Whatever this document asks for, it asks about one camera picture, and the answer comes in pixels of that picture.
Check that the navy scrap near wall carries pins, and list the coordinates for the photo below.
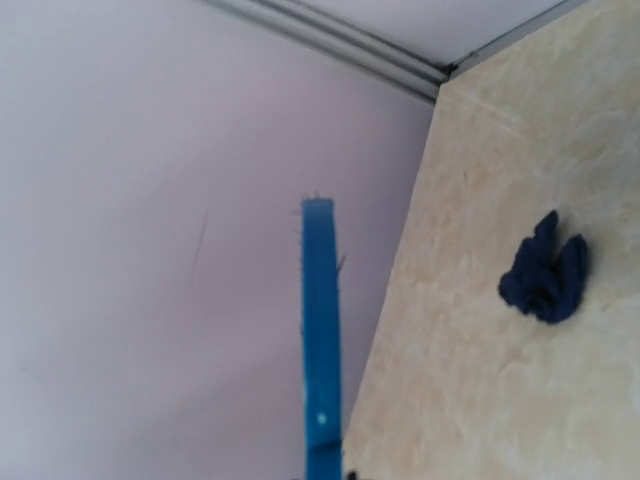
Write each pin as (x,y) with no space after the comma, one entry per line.
(544,281)

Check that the blue hand brush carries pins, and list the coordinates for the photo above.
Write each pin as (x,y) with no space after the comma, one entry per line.
(321,342)

